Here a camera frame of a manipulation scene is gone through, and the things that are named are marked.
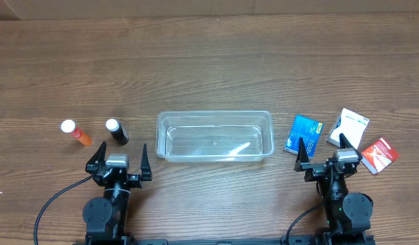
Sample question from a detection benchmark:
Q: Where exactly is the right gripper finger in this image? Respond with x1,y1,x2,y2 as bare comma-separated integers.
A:
339,133,356,150
295,137,309,167

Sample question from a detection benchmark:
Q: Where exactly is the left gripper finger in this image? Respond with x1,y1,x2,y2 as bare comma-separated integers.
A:
87,141,107,167
140,144,151,177

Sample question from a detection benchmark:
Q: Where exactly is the blue packet box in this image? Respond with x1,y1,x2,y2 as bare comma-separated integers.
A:
284,114,324,158

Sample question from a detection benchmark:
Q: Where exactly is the dark bottle white cap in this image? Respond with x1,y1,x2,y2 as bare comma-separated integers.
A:
106,118,129,145

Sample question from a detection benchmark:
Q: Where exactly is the orange bottle white cap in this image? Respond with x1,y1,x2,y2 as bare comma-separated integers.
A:
61,119,93,146

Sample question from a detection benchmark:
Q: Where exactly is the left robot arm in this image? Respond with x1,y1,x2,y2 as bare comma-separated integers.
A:
82,142,152,244

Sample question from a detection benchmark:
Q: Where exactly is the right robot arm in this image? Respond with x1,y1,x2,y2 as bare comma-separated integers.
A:
281,133,375,245

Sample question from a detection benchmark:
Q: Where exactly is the clear plastic container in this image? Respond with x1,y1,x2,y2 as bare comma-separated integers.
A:
156,110,275,163

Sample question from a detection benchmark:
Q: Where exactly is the white packet box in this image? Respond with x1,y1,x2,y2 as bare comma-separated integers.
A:
326,108,369,149

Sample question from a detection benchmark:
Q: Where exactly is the red packet box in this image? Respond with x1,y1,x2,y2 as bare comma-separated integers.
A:
361,137,399,174

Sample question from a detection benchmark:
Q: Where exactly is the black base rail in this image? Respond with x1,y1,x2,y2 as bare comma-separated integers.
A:
74,235,376,245

